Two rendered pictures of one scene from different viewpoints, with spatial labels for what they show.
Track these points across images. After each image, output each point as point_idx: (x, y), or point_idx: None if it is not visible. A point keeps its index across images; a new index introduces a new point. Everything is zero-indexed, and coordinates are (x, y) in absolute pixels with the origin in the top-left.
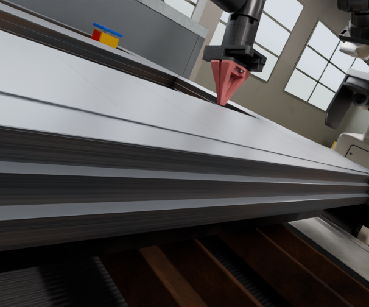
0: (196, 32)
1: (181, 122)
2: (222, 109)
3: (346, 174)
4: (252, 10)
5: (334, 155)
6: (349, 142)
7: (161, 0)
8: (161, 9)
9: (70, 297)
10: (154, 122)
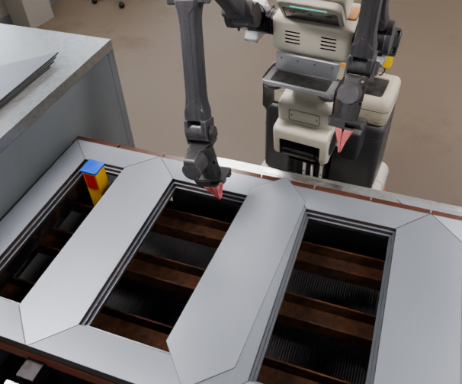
0: (104, 54)
1: (258, 291)
2: (238, 229)
3: (296, 235)
4: (211, 158)
5: (287, 199)
6: (287, 108)
7: (71, 74)
8: (75, 78)
9: None
10: (259, 303)
